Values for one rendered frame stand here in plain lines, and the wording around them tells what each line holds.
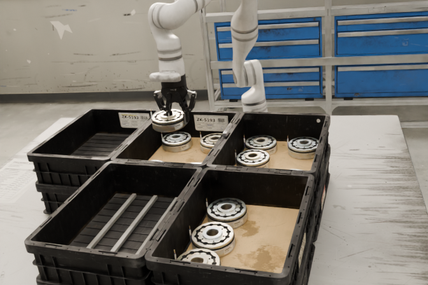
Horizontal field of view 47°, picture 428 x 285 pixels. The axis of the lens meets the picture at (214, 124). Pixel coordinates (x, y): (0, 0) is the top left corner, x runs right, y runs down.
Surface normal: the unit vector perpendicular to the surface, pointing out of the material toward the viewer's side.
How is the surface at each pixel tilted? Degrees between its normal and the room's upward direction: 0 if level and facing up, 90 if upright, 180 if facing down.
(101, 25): 90
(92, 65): 90
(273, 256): 0
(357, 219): 0
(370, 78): 90
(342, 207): 0
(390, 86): 90
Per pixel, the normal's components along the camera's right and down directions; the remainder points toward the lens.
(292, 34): -0.22, 0.40
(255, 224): -0.10, -0.92
